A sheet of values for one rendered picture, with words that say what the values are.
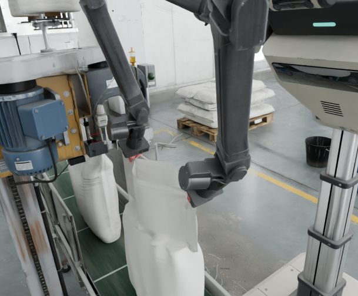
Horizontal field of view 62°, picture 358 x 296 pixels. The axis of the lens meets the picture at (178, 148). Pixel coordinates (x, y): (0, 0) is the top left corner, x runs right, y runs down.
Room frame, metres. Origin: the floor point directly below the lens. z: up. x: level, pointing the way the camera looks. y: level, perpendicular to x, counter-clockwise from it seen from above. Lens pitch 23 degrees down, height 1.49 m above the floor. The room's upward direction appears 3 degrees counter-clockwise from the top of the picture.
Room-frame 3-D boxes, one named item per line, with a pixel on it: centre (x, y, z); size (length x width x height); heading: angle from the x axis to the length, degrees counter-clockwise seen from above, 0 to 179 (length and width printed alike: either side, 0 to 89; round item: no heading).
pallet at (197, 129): (4.28, -0.72, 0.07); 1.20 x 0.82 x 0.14; 126
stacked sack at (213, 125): (4.07, -0.45, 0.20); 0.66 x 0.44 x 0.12; 34
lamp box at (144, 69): (1.28, 0.12, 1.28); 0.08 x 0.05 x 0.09; 34
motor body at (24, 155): (0.86, 0.46, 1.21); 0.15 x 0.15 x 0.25
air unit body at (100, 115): (1.09, 0.28, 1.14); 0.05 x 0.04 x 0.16; 124
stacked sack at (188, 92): (4.27, -0.36, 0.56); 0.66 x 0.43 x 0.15; 121
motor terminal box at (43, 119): (0.81, 0.37, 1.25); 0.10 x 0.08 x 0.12; 149
